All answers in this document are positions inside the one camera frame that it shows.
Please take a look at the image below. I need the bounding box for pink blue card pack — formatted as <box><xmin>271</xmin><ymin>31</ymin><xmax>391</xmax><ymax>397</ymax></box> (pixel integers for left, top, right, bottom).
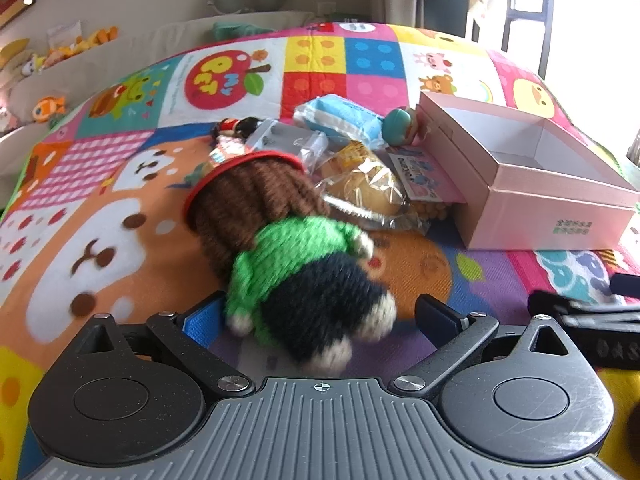
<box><xmin>387</xmin><ymin>146</ymin><xmax>466</xmax><ymax>205</ymax></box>

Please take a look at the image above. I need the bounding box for pink cardboard box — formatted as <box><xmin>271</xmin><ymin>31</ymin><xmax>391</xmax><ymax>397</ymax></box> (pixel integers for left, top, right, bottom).
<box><xmin>418</xmin><ymin>92</ymin><xmax>639</xmax><ymax>250</ymax></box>

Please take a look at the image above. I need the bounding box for packaged bread bun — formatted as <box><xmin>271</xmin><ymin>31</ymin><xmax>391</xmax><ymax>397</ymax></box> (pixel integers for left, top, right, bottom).
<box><xmin>312</xmin><ymin>141</ymin><xmax>430</xmax><ymax>234</ymax></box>

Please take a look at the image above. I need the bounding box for small black red doll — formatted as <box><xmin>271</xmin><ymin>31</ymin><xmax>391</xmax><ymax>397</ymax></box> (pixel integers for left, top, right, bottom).
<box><xmin>209</xmin><ymin>117</ymin><xmax>262</xmax><ymax>146</ymax></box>

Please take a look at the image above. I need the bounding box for white charger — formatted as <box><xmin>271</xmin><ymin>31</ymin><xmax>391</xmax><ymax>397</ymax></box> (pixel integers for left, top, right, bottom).
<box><xmin>245</xmin><ymin>119</ymin><xmax>329</xmax><ymax>174</ymax></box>

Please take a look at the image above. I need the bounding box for blue white tissue pack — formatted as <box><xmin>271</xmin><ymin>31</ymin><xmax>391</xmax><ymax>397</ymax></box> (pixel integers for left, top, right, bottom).
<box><xmin>293</xmin><ymin>94</ymin><xmax>387</xmax><ymax>150</ymax></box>

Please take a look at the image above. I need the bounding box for colourful cartoon play mat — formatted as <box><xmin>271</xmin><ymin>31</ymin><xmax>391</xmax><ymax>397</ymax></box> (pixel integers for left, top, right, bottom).
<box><xmin>1</xmin><ymin>24</ymin><xmax>639</xmax><ymax>479</ymax></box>

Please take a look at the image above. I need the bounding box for orange fish plush toy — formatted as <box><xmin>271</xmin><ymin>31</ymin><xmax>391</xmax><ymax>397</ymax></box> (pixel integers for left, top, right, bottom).
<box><xmin>32</xmin><ymin>96</ymin><xmax>66</xmax><ymax>124</ymax></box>

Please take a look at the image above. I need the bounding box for yellow plush toys row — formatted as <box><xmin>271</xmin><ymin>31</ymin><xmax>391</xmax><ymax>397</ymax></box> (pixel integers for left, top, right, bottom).
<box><xmin>22</xmin><ymin>26</ymin><xmax>119</xmax><ymax>77</ymax></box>

